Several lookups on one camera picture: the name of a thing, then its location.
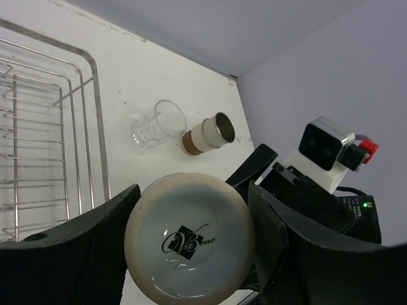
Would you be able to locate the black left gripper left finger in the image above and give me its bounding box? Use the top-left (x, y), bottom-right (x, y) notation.
top-left (1, 184), bottom-right (141, 304)

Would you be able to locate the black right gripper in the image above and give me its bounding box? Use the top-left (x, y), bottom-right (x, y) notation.
top-left (226, 144), bottom-right (382, 244)

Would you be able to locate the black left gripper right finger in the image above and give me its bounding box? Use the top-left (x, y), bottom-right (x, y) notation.
top-left (248, 182), bottom-right (406, 304)

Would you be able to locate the white brown banded cup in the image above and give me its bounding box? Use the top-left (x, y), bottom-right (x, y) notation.
top-left (181, 112), bottom-right (235, 156)

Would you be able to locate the clear faceted glass tumbler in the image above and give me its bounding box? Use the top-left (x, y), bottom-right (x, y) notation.
top-left (131, 99), bottom-right (187, 149)

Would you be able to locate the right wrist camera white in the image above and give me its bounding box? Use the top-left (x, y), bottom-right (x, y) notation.
top-left (283, 116), bottom-right (379, 194)

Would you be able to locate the metal wire dish rack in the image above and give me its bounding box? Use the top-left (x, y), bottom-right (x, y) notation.
top-left (1, 20), bottom-right (111, 242)

